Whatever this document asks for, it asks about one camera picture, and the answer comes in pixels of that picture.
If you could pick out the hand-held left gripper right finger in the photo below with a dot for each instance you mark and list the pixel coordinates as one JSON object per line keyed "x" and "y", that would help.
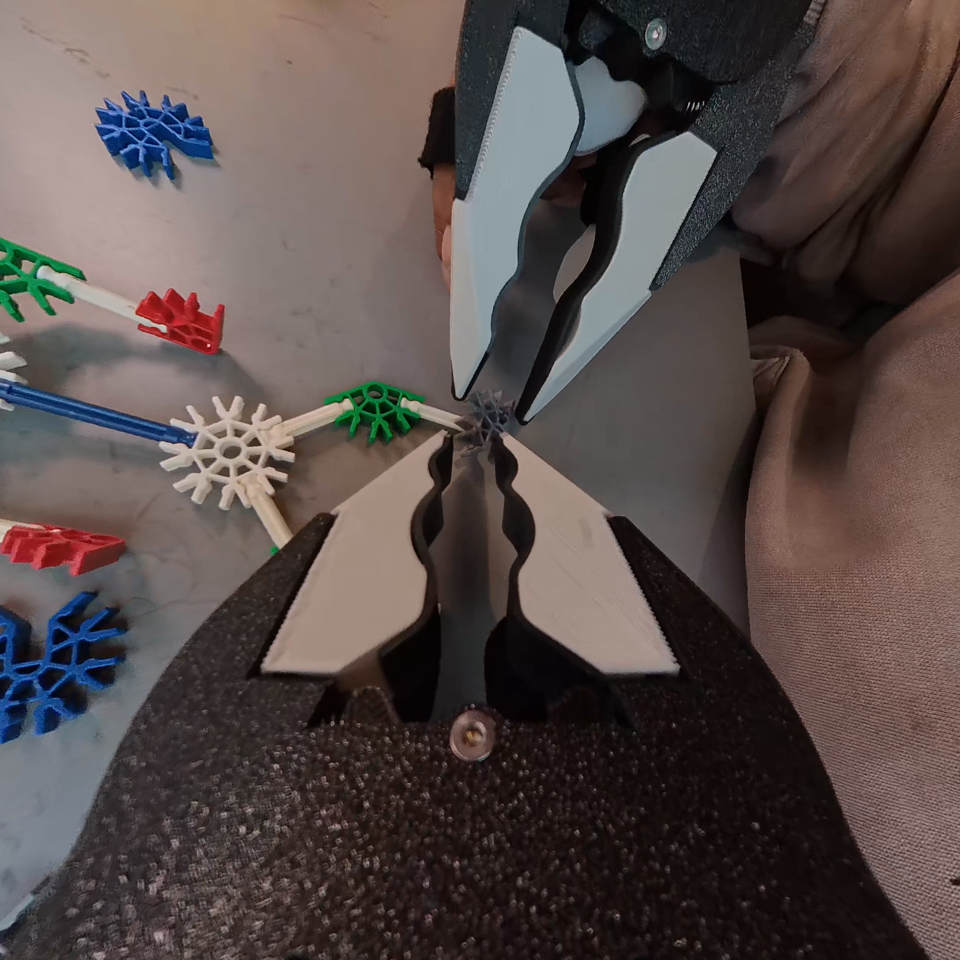
{"x": 600, "y": 600}

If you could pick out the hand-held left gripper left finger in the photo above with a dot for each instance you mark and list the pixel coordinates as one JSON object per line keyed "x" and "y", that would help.
{"x": 345, "y": 600}

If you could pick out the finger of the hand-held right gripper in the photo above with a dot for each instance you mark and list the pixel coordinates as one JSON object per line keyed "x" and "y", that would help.
{"x": 510, "y": 165}
{"x": 652, "y": 225}

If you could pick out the construction toy figure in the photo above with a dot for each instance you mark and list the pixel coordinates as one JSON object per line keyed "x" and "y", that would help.
{"x": 229, "y": 450}

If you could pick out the grey snowflake toy connector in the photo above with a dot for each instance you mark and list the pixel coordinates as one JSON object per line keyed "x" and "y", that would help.
{"x": 486, "y": 421}

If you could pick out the red toy connector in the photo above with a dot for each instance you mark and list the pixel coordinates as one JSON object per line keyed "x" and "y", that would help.
{"x": 60, "y": 549}
{"x": 184, "y": 326}

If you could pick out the blue snowflake toy connector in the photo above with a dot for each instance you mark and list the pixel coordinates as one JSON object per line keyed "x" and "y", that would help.
{"x": 154, "y": 135}
{"x": 52, "y": 667}

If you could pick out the person's right forearm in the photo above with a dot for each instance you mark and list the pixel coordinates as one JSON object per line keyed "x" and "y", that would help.
{"x": 862, "y": 150}

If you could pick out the grey desk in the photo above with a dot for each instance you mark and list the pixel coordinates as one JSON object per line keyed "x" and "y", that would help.
{"x": 300, "y": 187}

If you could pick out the person's right hand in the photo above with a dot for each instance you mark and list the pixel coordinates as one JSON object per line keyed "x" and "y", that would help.
{"x": 574, "y": 191}

